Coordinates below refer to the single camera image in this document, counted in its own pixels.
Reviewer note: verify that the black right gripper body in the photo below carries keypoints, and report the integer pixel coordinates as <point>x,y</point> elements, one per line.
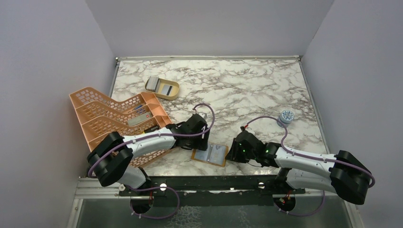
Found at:
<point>239,154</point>

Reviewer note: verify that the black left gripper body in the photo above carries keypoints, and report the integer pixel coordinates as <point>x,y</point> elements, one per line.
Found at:
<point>197,142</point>

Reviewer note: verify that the grey VIP card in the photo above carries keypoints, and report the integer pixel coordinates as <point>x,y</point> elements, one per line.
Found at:
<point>217,154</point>

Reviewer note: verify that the yellow leather card holder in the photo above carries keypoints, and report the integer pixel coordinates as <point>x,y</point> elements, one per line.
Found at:
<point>202,156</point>

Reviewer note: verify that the stack of grey cards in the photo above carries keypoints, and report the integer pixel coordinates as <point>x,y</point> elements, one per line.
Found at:
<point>152,84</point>

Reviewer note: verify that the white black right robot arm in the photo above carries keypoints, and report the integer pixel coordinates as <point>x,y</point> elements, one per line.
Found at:
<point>342,173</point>

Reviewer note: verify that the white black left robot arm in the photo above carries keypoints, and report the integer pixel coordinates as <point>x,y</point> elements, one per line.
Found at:
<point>110,161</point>

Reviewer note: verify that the loose striped card in tray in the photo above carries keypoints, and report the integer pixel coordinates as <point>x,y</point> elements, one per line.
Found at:
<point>166,89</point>

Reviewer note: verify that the beige oval plastic tray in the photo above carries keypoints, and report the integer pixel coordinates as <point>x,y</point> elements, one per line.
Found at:
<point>174,93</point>

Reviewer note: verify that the blue white small jar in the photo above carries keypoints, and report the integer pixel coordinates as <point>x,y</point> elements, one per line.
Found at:
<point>285,118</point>

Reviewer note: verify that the grey deli box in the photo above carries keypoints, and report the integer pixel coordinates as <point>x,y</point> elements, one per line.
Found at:
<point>139,119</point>

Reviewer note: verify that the pink plastic desk organizer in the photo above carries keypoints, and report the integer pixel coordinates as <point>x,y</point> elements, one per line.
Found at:
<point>99,114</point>

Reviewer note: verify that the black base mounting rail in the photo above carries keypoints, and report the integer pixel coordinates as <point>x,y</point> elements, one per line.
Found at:
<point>170,191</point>

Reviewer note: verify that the aluminium table frame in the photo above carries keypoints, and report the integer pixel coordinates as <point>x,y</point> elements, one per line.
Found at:
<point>232,96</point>

